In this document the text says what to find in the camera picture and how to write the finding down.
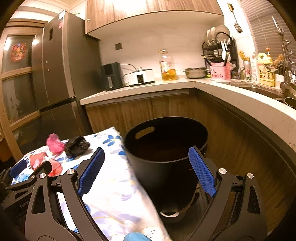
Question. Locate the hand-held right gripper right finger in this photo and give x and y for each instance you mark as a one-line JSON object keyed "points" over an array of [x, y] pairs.
{"points": [[202, 171]]}

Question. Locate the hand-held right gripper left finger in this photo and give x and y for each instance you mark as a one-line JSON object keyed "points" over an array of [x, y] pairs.
{"points": [[91, 171]]}

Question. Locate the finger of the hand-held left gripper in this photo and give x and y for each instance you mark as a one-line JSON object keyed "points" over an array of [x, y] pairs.
{"points": [[17, 168], [44, 166]]}

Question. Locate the red plastic bag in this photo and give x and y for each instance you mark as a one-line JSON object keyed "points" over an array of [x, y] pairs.
{"points": [[38, 161]]}

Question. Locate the pink plastic bag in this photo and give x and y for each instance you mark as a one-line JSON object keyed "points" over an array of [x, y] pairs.
{"points": [[54, 143]]}

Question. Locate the black plastic bag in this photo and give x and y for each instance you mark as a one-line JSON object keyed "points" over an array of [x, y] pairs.
{"points": [[75, 146]]}

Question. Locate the black plastic bin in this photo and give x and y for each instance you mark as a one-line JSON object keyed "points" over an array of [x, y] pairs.
{"points": [[161, 180]]}

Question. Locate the person's right hand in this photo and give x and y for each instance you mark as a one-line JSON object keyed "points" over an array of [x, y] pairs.
{"points": [[136, 237]]}

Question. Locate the blue floral cloth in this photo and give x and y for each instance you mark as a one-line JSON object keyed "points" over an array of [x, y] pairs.
{"points": [[115, 197]]}

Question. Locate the wooden kitchen base cabinet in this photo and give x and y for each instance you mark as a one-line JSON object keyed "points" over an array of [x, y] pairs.
{"points": [[242, 143]]}

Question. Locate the white kitchen countertop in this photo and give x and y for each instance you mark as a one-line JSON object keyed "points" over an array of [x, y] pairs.
{"points": [[242, 102]]}

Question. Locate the wooden framed glass door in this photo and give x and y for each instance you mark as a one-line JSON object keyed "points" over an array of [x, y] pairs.
{"points": [[16, 73]]}

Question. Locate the black air fryer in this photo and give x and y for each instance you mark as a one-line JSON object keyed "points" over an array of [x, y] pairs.
{"points": [[111, 76]]}

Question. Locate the steel basin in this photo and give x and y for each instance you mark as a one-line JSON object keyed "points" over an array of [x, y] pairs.
{"points": [[196, 73]]}

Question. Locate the stainless steel refrigerator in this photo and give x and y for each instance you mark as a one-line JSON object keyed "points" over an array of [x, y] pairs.
{"points": [[64, 69]]}

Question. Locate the steel kitchen sink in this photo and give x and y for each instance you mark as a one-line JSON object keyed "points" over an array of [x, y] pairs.
{"points": [[259, 89]]}

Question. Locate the pink utensil holder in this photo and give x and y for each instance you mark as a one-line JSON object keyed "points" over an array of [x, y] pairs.
{"points": [[219, 73]]}

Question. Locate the cooking oil bottle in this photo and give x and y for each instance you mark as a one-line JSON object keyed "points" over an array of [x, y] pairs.
{"points": [[167, 74]]}

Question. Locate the white slow cooker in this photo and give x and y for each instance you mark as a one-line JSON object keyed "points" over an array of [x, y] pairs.
{"points": [[138, 78]]}

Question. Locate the silver beer can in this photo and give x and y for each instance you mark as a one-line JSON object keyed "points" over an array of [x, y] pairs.
{"points": [[248, 73]]}

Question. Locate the steel cup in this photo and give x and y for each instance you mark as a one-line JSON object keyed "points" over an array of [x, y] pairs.
{"points": [[290, 103]]}

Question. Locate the white pump bottle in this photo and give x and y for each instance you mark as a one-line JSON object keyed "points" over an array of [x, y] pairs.
{"points": [[254, 69]]}

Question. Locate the red floral door sticker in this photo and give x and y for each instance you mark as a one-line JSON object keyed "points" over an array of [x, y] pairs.
{"points": [[18, 52]]}

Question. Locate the yellow detergent bottle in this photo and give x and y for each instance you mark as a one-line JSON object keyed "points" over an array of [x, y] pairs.
{"points": [[266, 74]]}

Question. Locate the white plastic spoon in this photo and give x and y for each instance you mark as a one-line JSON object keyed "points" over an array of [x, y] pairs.
{"points": [[223, 54]]}

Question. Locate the black dish rack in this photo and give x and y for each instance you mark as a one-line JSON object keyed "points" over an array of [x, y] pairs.
{"points": [[234, 55]]}

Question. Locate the steel spring faucet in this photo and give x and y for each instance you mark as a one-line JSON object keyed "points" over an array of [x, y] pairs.
{"points": [[289, 76]]}

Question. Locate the row of white plates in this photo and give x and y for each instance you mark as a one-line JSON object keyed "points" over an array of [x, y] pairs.
{"points": [[222, 30]]}

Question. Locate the hanging slotted spatula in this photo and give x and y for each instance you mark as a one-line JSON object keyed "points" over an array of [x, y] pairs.
{"points": [[239, 28]]}

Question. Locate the window blinds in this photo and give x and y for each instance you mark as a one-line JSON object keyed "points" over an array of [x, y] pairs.
{"points": [[259, 23]]}

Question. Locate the wooden upper kitchen cabinet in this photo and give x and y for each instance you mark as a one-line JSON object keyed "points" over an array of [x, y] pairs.
{"points": [[138, 9]]}

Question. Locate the dark wall socket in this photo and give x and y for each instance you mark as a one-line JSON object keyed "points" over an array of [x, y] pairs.
{"points": [[118, 46]]}

